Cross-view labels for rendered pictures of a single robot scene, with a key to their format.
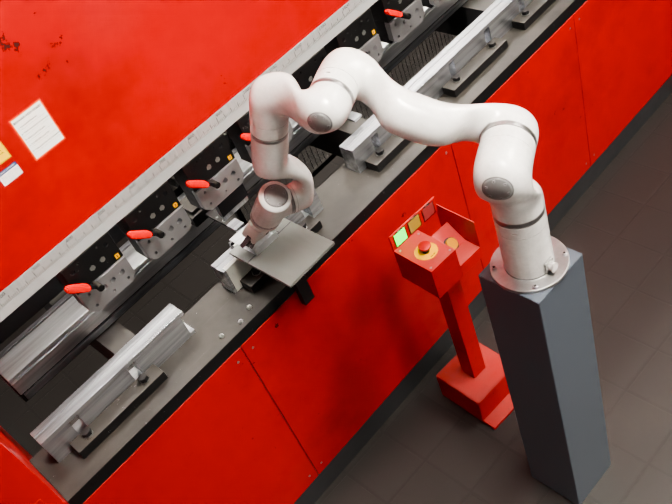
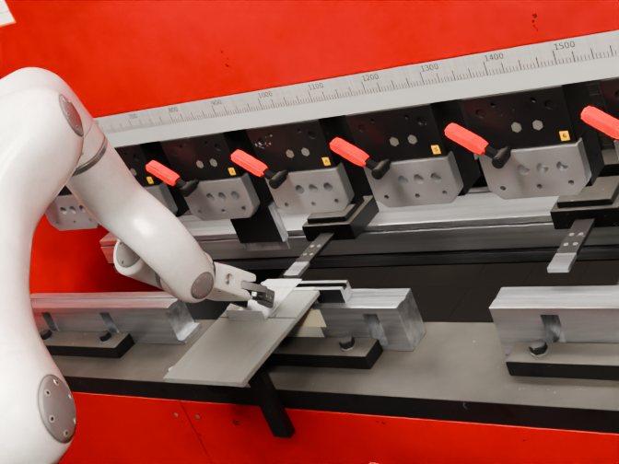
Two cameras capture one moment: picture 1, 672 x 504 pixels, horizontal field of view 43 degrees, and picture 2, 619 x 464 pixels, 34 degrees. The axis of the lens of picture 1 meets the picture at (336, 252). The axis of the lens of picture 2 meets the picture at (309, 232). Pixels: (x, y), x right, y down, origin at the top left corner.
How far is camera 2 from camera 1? 2.14 m
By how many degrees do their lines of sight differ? 61
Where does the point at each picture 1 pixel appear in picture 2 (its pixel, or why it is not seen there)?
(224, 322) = not seen: hidden behind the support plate
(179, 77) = (156, 22)
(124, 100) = (81, 15)
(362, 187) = (468, 372)
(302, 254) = (221, 361)
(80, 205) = not seen: hidden behind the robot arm
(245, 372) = (187, 435)
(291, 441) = not seen: outside the picture
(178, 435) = (99, 420)
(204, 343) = (165, 361)
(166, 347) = (146, 330)
